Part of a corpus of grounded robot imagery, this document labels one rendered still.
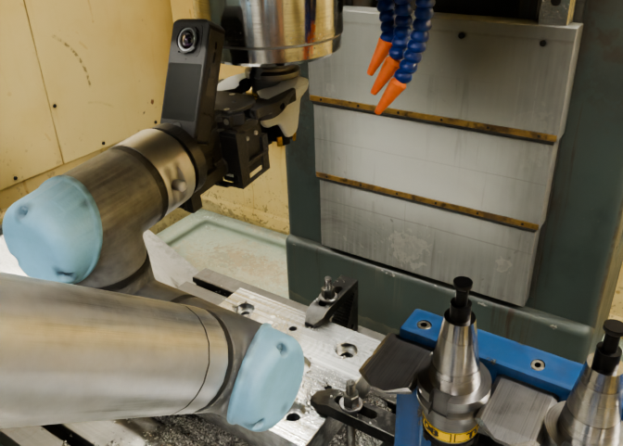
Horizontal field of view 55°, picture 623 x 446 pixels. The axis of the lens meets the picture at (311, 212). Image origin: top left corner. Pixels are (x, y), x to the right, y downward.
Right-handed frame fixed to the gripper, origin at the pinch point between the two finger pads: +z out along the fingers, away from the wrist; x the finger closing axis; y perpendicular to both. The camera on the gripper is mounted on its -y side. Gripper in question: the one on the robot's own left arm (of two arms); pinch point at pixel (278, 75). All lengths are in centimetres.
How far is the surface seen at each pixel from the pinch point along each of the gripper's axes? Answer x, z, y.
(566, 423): 37.0, -21.1, 16.8
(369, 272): -8, 41, 59
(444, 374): 27.3, -20.7, 16.2
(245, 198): -72, 83, 76
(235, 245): -70, 73, 88
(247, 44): 2.3, -8.4, -6.0
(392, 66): 16.0, -4.8, -4.1
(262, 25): 3.8, -7.7, -7.8
